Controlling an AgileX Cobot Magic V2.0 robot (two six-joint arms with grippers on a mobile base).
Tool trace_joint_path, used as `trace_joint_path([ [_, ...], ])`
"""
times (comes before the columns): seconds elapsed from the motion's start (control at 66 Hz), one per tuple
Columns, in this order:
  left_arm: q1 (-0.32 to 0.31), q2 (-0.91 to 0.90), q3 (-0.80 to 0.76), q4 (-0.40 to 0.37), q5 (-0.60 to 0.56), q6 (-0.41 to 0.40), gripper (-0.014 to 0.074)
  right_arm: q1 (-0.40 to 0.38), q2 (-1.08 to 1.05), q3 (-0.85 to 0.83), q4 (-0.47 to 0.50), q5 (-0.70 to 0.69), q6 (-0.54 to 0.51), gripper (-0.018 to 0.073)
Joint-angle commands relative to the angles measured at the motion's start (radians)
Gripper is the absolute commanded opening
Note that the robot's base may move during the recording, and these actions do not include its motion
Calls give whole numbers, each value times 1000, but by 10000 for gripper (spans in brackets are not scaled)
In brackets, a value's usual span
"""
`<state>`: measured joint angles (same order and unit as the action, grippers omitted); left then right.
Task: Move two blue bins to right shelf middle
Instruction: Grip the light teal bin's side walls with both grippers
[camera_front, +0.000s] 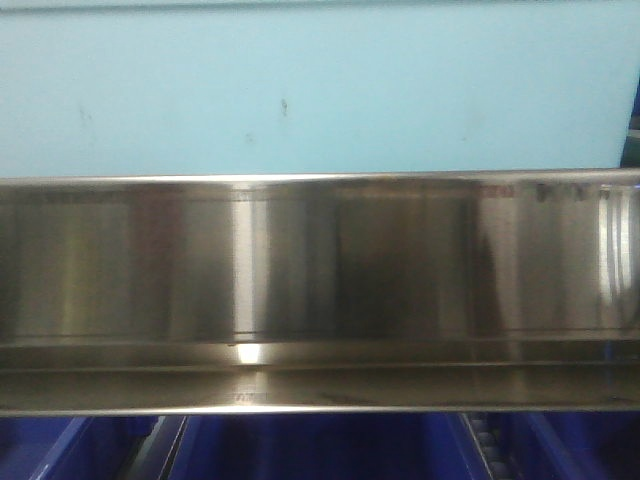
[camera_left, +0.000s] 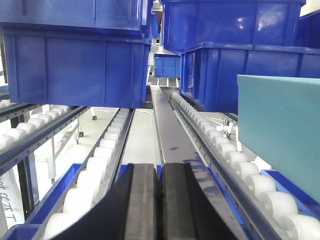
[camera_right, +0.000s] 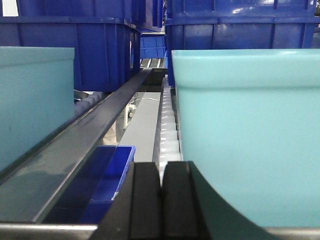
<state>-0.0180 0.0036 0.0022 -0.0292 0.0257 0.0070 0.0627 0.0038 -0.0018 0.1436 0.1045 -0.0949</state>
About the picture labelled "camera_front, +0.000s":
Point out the dark blue bin lower middle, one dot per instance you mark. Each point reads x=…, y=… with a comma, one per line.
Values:
x=328, y=446

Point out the dark blue bin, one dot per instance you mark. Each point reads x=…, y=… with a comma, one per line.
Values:
x=328, y=446
x=140, y=447
x=568, y=445

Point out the steel shelf front rail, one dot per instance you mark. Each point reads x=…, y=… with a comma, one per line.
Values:
x=495, y=290

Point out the dark blue bin lower left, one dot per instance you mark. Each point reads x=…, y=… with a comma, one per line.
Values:
x=140, y=447

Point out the light blue bin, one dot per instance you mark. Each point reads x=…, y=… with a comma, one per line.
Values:
x=195, y=87

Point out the dark blue bin lower right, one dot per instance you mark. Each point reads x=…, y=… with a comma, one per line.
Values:
x=568, y=445

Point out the white roller conveyor track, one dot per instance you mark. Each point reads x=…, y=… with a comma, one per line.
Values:
x=485, y=445

